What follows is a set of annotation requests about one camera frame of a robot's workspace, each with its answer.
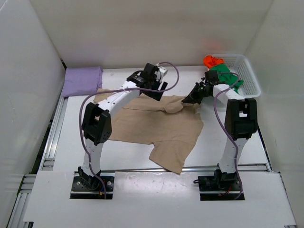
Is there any aluminium frame rail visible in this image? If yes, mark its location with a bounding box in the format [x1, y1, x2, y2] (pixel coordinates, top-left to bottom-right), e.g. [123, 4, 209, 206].
[9, 97, 267, 228]

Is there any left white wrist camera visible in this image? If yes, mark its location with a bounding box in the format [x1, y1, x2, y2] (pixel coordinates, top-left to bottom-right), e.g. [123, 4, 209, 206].
[156, 65, 168, 76]

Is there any green t shirt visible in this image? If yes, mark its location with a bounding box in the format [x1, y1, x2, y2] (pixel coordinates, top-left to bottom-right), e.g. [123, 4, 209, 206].
[210, 63, 244, 93]

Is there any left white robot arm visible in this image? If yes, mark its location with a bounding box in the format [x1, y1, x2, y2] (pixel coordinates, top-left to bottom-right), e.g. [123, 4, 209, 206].
[78, 63, 168, 191]

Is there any beige t shirt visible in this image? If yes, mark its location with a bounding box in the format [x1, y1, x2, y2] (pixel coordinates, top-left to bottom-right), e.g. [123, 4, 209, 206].
[93, 88, 205, 174]

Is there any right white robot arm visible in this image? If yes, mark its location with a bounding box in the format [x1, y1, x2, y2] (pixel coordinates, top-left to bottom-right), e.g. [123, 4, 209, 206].
[183, 70, 258, 191]

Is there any white front board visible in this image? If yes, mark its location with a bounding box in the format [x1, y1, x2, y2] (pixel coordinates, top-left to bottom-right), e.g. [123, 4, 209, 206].
[24, 171, 296, 228]

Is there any white plastic basket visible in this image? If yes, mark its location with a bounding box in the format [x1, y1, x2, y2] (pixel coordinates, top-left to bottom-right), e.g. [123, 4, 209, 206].
[212, 54, 261, 98]

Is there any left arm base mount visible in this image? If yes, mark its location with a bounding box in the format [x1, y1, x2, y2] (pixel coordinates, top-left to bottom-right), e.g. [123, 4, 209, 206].
[70, 166, 115, 200]

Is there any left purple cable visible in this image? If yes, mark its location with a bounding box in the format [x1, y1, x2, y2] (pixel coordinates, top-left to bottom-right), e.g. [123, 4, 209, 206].
[80, 61, 180, 198]

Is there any orange t shirt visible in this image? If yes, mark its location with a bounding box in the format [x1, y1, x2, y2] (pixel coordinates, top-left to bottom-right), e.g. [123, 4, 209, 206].
[203, 55, 225, 69]

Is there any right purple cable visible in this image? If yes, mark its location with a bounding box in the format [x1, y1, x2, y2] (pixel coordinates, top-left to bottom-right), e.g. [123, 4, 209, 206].
[212, 72, 243, 198]

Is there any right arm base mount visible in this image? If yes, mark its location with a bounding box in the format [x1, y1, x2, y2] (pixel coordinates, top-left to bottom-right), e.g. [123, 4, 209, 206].
[193, 168, 245, 201]

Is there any purple t shirt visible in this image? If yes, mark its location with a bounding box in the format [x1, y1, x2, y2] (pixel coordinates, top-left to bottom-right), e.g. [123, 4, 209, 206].
[61, 66, 103, 97]

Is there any purple cable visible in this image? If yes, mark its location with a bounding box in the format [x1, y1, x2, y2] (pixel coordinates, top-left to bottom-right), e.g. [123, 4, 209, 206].
[80, 61, 180, 198]
[212, 72, 243, 198]

